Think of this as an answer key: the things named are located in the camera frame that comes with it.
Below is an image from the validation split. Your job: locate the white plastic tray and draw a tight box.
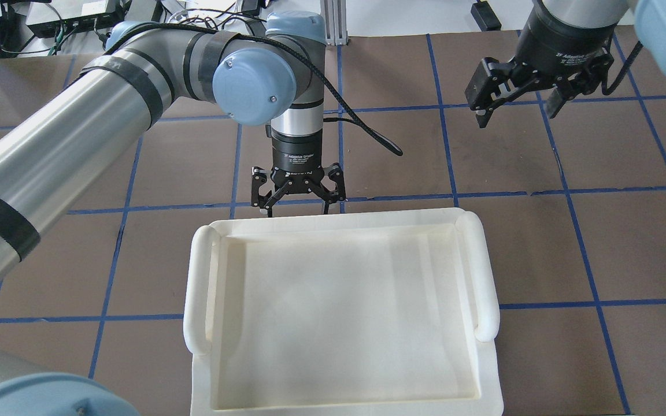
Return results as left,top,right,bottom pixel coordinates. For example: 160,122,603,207
183,207,504,415

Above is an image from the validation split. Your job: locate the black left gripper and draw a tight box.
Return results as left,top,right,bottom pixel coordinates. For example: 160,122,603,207
250,130,346,218

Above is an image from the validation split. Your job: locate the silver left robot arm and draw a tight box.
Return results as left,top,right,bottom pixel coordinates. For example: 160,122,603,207
0,11,330,282

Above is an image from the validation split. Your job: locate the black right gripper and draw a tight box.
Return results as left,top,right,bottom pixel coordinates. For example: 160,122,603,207
465,39,614,129

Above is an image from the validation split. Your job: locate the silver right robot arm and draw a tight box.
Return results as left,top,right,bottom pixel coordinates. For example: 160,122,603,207
465,1,666,128

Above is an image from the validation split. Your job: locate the black network switch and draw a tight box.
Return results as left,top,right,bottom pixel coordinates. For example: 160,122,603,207
25,1,126,39

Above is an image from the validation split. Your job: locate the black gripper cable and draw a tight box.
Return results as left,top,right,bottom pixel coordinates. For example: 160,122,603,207
165,23,404,157

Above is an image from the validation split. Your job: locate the aluminium frame post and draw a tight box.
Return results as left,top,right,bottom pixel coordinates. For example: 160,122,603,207
319,0,350,46

